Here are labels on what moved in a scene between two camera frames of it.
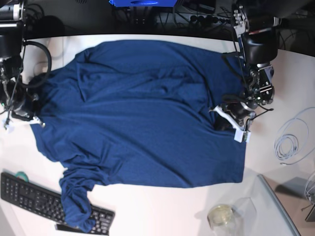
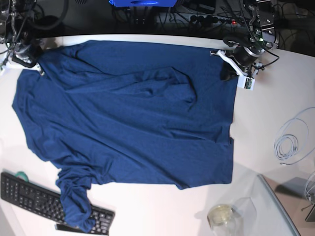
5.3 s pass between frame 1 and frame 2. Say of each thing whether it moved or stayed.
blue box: stayed
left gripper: moved
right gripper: moved
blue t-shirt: stayed
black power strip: stayed
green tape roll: stayed
